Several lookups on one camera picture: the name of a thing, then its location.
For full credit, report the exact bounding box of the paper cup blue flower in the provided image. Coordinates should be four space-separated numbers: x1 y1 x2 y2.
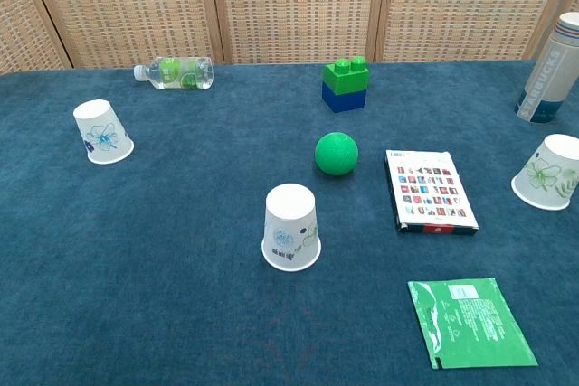
72 99 136 165

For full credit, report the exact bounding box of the green ball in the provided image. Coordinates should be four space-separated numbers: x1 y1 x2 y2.
314 131 360 176

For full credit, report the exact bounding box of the clear bottle green label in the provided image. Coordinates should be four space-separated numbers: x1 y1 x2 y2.
133 55 214 91

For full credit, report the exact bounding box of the white box with picture grid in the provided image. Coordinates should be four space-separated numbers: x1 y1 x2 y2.
384 149 479 237

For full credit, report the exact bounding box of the white Starbucks tumbler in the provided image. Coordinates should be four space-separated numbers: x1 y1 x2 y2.
514 11 579 124

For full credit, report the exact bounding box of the green foil packet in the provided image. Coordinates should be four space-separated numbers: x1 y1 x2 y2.
407 277 539 371

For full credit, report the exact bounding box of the blue tablecloth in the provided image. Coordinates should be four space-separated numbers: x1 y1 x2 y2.
0 59 579 386

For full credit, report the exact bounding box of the paper cup green flower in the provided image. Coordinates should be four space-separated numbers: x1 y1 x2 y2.
510 133 579 212

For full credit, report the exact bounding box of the green toy building block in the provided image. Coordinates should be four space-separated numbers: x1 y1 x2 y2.
322 55 370 93

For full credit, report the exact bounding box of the blue toy building block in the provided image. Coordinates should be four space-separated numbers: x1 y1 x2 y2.
321 81 368 114

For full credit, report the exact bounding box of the paper cup blue round print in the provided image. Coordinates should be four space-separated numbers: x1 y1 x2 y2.
261 183 323 273

